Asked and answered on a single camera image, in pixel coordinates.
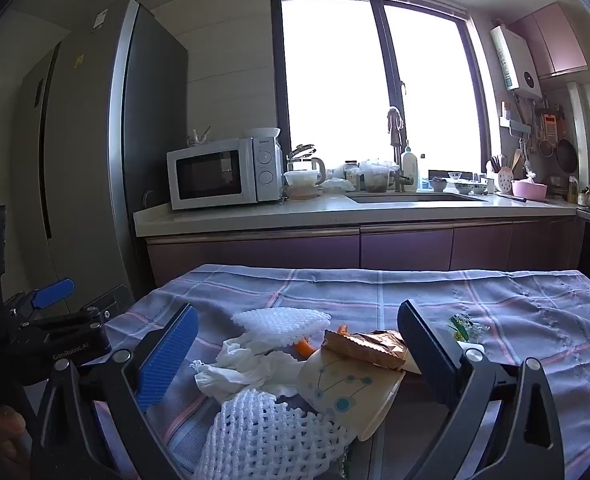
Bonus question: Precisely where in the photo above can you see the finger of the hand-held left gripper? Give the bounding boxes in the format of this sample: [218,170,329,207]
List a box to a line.
[30,278,76,311]
[82,285,128,318]

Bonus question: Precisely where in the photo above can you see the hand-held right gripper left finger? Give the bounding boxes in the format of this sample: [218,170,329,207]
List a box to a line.
[30,302,200,480]

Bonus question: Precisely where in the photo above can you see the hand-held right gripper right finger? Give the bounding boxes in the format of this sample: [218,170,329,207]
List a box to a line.
[397,300,566,480]

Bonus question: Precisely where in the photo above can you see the green clear candy wrapper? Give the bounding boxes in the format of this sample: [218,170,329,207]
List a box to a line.
[447,312,490,356]

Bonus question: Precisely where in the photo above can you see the brown snack wrapper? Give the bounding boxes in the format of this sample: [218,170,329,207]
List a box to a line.
[322,329,408,372]

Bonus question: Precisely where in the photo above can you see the white tissue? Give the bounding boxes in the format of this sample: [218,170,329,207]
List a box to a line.
[190,337,300,405]

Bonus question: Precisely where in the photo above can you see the white paper cup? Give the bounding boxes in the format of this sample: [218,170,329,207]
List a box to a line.
[297,345,408,442]

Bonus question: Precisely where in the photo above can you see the small white foam net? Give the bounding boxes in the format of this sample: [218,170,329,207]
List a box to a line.
[232,307,332,350]

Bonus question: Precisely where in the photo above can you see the orange peel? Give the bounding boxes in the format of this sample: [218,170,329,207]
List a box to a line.
[295,324,350,358]

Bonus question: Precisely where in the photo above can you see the large white foam net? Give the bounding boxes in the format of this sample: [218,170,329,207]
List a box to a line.
[195,389,360,480]

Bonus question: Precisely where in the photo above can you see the person's left hand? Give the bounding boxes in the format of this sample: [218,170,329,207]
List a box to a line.
[0,404,28,463]

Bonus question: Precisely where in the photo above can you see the checked grey tablecloth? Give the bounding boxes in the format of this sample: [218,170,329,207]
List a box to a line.
[95,264,590,480]

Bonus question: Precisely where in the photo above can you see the grey refrigerator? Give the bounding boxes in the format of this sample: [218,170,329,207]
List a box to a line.
[15,0,190,301]

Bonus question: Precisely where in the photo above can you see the white microwave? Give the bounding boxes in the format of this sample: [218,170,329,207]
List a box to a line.
[167,137,284,211]

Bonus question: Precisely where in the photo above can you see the kitchen counter with purple cabinets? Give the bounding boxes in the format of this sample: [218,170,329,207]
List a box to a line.
[134,191,580,286]

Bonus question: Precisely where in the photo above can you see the clear food jar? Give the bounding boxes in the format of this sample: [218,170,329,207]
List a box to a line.
[360,160,398,193]

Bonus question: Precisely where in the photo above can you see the white soap bottle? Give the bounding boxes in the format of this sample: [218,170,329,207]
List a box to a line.
[402,141,420,192]

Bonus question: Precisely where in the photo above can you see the pink mixing bowl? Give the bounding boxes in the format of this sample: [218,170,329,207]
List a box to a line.
[511,179,548,200]

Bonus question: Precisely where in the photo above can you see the metal faucet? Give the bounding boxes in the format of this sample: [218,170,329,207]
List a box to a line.
[387,107,416,193]

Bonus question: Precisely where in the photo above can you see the stacked glass bowls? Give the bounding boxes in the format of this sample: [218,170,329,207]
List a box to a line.
[284,170,326,201]

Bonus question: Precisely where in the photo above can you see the glass kettle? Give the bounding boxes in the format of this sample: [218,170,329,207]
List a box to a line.
[287,144,326,188]

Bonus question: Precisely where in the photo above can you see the hanging dark pan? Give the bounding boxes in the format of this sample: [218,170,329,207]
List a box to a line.
[555,137,578,173]

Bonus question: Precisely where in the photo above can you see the kitchen window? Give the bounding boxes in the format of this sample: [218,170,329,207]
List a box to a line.
[270,0,490,181]

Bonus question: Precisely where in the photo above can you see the white water heater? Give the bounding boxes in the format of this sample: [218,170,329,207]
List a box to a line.
[491,24,543,96]

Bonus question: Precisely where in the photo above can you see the pink wall cabinet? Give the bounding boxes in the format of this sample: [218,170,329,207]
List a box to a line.
[507,2,588,80]

